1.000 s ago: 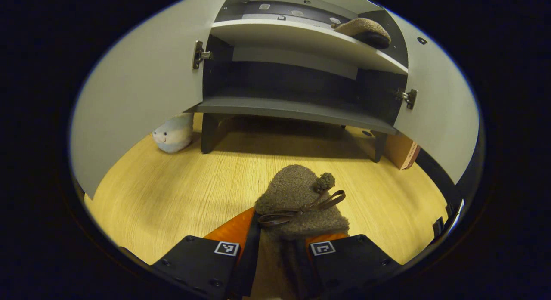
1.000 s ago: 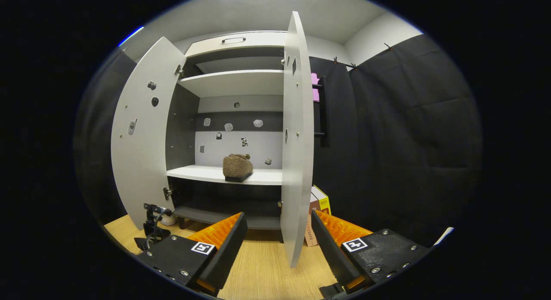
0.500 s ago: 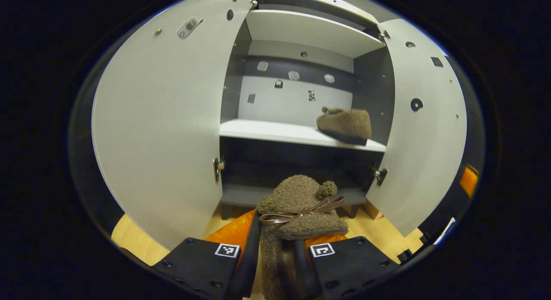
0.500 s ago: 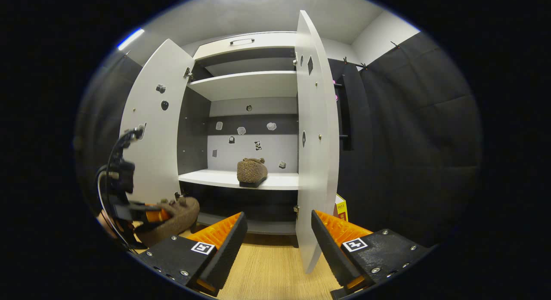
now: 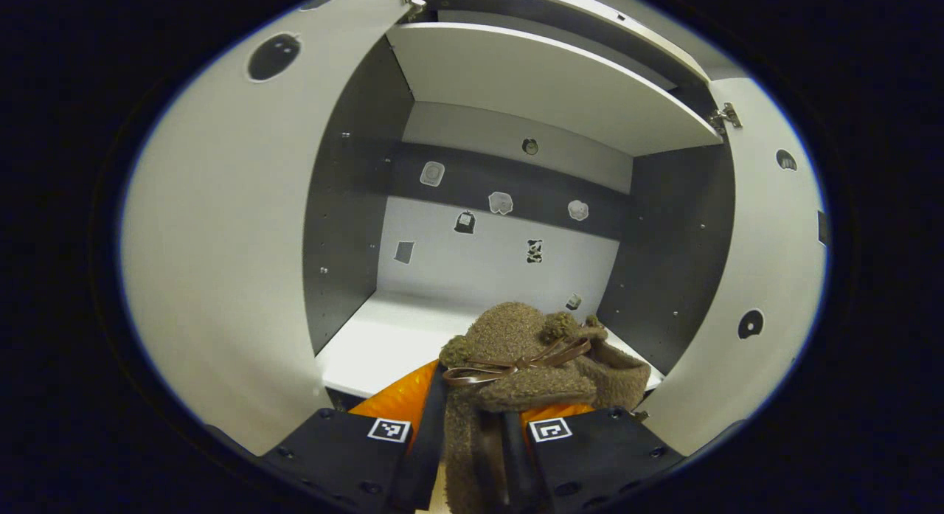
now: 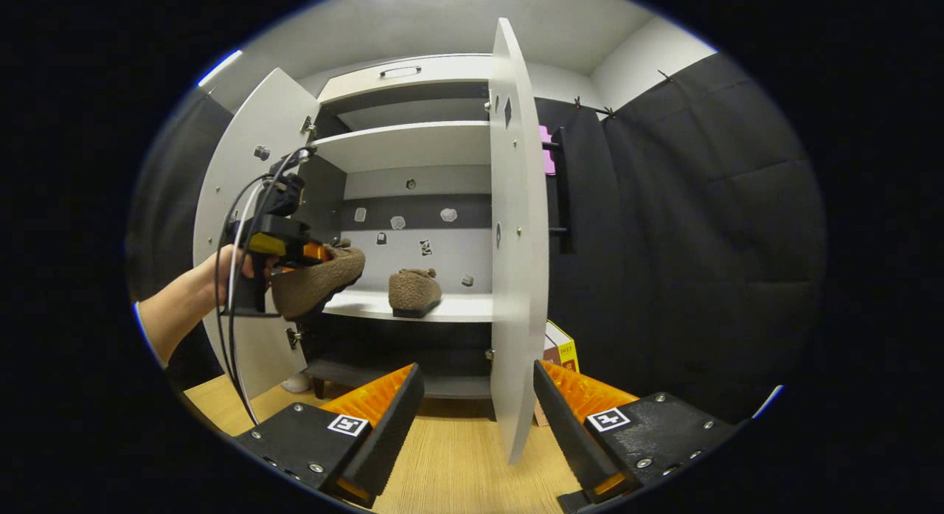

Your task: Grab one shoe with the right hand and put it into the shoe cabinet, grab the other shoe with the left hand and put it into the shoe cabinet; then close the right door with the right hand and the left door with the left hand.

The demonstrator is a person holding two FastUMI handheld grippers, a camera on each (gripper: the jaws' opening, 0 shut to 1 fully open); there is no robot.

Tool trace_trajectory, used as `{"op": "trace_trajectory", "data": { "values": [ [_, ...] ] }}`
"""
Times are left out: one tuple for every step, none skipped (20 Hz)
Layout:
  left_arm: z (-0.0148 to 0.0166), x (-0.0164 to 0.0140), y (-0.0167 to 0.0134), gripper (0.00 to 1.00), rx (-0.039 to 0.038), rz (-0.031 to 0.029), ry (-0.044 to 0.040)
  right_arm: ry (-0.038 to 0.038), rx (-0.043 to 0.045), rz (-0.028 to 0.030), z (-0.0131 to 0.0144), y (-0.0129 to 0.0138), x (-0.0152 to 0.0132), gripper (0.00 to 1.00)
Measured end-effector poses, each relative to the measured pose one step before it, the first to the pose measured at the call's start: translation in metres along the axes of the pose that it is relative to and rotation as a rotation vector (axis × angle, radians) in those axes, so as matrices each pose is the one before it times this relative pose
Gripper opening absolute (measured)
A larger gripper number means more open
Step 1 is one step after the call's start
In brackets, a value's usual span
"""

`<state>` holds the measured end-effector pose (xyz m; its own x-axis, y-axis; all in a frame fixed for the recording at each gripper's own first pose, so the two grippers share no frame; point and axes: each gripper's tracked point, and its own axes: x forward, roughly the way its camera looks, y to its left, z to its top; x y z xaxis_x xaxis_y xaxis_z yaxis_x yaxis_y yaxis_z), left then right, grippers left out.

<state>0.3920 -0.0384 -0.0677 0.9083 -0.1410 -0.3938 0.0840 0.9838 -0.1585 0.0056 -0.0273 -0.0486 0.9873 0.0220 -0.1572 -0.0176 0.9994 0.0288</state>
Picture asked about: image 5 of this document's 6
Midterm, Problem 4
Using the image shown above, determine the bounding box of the brown fuzzy shoe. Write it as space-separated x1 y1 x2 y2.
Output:
439 302 653 514

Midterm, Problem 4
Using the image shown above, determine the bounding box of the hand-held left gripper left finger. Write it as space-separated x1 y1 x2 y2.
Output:
260 359 451 513

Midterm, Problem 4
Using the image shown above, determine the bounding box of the white shoe cabinet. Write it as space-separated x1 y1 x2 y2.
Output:
302 0 738 415

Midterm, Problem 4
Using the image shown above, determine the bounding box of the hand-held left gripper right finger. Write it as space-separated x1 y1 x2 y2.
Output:
501 402 687 514

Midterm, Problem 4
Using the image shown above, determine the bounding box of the white cabinet door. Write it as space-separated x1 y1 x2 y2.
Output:
120 0 415 457
640 77 829 457

